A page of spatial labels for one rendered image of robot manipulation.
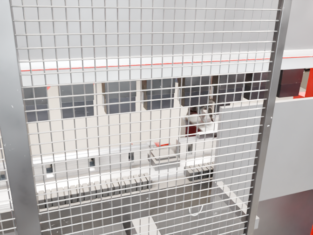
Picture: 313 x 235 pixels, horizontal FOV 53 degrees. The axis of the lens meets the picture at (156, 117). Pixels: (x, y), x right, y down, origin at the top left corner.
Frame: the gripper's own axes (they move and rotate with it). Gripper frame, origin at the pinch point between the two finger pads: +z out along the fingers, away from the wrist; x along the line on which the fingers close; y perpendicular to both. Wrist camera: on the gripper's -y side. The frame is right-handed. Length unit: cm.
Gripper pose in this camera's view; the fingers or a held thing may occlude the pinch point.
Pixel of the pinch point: (208, 121)
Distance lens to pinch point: 189.5
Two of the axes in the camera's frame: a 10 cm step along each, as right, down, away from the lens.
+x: 8.9, -1.4, 4.4
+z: 2.8, 9.2, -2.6
